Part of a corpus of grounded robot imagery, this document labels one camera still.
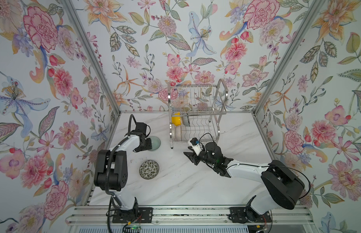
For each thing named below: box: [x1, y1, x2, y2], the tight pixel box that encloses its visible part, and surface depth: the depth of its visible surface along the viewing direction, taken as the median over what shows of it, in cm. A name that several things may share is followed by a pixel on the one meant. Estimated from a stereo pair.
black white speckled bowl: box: [139, 159, 160, 180], surface depth 90 cm
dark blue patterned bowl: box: [182, 115, 191, 127], surface depth 101 cm
